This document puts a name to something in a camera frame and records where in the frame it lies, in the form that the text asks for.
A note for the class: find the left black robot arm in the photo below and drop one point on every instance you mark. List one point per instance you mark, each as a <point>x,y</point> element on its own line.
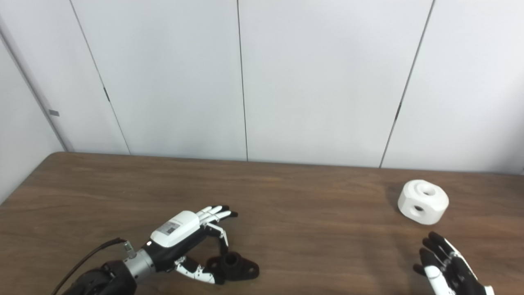
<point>106,280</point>

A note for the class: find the round white plastic piece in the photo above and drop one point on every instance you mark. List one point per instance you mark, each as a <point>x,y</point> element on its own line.
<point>438,205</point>

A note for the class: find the black flanged holder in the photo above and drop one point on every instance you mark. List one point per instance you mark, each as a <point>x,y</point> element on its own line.
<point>241,268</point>

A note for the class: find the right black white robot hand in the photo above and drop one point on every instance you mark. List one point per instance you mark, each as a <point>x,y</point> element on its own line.
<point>454,274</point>

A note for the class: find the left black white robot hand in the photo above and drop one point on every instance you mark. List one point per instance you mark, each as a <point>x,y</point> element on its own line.
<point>176,229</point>

